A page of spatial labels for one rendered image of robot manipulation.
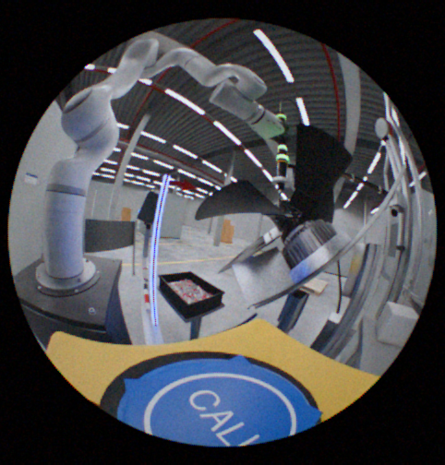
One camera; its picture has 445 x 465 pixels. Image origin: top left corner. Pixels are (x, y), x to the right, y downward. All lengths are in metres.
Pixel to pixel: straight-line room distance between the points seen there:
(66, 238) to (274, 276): 0.51
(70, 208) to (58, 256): 0.10
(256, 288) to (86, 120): 0.55
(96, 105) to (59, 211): 0.21
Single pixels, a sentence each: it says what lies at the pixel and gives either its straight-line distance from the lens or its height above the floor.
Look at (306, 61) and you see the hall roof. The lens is 5.14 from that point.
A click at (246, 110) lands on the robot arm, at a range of 0.45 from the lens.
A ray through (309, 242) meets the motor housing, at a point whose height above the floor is 1.12.
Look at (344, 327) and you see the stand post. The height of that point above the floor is 0.88.
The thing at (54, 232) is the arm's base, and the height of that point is 1.05.
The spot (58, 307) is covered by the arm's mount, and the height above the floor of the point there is 0.95.
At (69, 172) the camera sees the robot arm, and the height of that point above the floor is 1.17.
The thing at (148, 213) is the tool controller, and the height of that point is 1.11.
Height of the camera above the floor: 1.12
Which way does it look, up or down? 3 degrees down
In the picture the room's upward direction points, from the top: 10 degrees clockwise
